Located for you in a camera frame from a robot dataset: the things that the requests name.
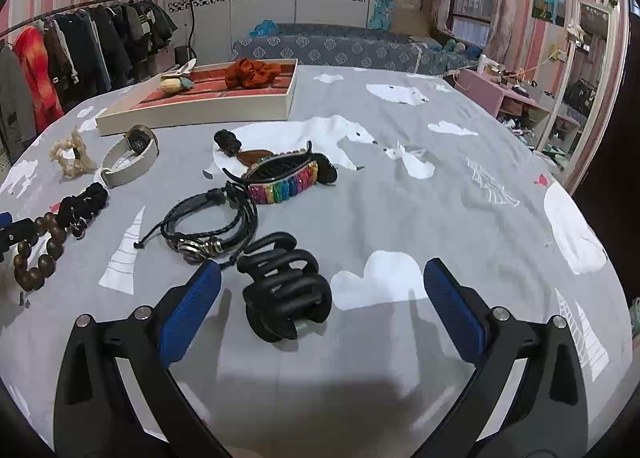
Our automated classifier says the white bow hair clip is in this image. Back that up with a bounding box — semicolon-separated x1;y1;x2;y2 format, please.
159;59;197;95

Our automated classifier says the pink shelf unit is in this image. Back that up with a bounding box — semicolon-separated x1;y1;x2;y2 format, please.
452;65;582;140

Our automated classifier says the cream scrunchie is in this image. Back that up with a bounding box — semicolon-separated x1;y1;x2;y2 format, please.
49;127;99;181

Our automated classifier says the black braided leather bracelet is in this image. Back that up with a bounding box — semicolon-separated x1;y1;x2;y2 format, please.
136;181;259;267

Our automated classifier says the bed with blue patterned cover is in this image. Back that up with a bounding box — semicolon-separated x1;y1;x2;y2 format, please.
231;22;482;77

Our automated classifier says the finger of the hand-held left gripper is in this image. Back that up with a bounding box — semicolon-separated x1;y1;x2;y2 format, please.
0;212;39;264

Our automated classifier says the row of hanging clothes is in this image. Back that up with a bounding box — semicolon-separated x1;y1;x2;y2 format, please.
0;0;179;164

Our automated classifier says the clothes rack rail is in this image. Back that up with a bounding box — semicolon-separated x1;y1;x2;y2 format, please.
0;0;151;39

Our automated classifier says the white framed standing mirror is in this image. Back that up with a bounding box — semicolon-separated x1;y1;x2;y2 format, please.
537;0;627;185

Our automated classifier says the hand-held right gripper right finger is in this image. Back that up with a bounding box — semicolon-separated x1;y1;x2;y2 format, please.
415;258;589;458

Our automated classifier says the black hair claw clip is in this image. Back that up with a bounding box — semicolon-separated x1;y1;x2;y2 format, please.
236;232;334;344

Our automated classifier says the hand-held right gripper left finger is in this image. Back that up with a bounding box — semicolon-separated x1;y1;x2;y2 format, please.
54;259;236;458

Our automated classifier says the orange scrunchie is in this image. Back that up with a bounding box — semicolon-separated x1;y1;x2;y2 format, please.
224;58;282;90

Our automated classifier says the white strap wristwatch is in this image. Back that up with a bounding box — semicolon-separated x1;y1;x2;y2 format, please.
100;124;160;189

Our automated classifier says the black garment steamer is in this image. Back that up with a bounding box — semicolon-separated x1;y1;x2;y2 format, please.
174;0;201;65

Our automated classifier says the cream tray with red lining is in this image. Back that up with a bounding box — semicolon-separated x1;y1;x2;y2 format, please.
95;58;299;136

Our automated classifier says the black scrunchie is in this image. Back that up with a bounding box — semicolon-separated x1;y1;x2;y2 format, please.
54;183;110;239

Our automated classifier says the brown wooden bead bracelet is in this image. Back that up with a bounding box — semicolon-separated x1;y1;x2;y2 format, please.
13;211;68;293

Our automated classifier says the rainbow beaded hair clip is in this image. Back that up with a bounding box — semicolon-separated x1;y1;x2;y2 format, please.
222;140;339;206

